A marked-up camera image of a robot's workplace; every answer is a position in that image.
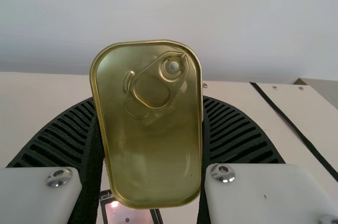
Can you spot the black strip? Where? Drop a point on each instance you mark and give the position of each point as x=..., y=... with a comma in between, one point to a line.
x=295, y=129

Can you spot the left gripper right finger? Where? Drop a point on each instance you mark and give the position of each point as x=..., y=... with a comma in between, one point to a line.
x=237, y=134

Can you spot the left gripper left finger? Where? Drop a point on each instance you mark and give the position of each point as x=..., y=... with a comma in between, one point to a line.
x=52, y=139

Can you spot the gold rectangular tin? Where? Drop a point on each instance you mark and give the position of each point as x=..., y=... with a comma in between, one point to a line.
x=150, y=129

